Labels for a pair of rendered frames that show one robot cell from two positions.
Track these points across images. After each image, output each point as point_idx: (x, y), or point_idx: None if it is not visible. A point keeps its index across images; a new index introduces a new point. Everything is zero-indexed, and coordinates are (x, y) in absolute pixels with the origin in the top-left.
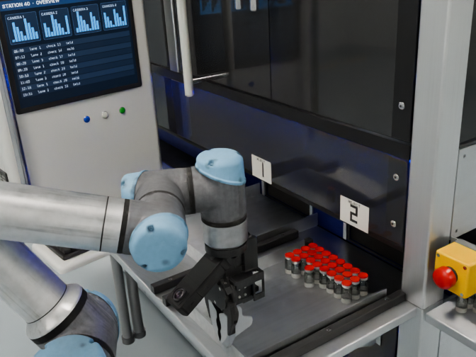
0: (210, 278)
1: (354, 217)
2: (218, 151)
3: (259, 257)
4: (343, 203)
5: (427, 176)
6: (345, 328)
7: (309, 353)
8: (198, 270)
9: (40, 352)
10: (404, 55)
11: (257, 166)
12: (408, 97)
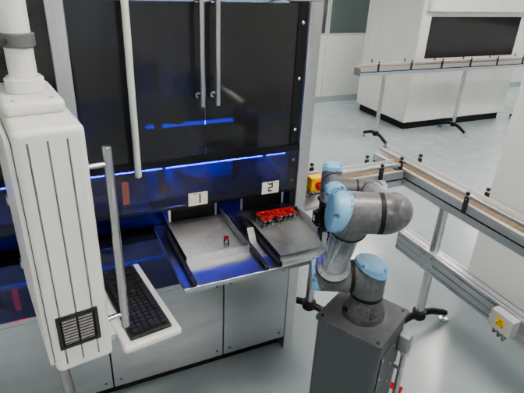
0: None
1: (270, 188)
2: (330, 163)
3: (259, 229)
4: (264, 185)
5: (307, 153)
6: None
7: None
8: None
9: (366, 266)
10: (296, 109)
11: (194, 198)
12: (298, 125)
